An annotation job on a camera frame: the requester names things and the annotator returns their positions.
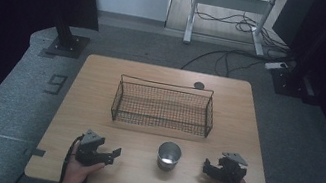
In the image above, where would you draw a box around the metal cup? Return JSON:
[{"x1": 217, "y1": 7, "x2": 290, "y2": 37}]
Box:
[{"x1": 154, "y1": 139, "x2": 184, "y2": 174}]

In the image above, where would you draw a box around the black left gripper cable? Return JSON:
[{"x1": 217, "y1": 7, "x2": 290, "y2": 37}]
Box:
[{"x1": 59, "y1": 132, "x2": 85, "y2": 183}]

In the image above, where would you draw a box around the white metal desk frame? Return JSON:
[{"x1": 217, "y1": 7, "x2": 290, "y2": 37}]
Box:
[{"x1": 182, "y1": 0, "x2": 282, "y2": 60}]

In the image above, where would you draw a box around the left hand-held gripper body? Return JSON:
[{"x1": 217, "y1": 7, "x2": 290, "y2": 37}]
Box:
[{"x1": 72, "y1": 127, "x2": 111, "y2": 170}]

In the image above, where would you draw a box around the black stand with base plate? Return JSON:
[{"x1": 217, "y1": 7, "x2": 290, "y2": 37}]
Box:
[
  {"x1": 266, "y1": 39, "x2": 326, "y2": 107},
  {"x1": 44, "y1": 12, "x2": 95, "y2": 62}
]

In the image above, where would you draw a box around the dark round table grommet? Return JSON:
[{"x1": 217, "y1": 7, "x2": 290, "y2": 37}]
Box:
[{"x1": 192, "y1": 80, "x2": 206, "y2": 92}]

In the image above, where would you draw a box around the tangle of black floor cables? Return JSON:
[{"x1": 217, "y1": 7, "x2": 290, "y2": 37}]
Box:
[{"x1": 190, "y1": 4, "x2": 296, "y2": 56}]

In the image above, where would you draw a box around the black wire mesh basket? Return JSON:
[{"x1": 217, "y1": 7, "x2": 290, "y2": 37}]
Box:
[{"x1": 108, "y1": 72, "x2": 221, "y2": 140}]

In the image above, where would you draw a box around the white power strip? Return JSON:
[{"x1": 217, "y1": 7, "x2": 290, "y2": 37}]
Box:
[{"x1": 262, "y1": 59, "x2": 290, "y2": 74}]

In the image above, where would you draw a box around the person's left hand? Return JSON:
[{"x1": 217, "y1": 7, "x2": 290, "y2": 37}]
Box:
[{"x1": 61, "y1": 152, "x2": 107, "y2": 183}]

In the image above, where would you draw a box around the dark tape strip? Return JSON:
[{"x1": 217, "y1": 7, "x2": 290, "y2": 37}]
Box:
[{"x1": 29, "y1": 146, "x2": 47, "y2": 158}]

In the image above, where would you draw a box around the black floor cable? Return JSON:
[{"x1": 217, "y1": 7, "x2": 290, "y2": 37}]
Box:
[{"x1": 180, "y1": 40, "x2": 280, "y2": 87}]

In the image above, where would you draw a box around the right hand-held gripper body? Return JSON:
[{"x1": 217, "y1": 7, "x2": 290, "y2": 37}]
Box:
[{"x1": 213, "y1": 149, "x2": 251, "y2": 183}]

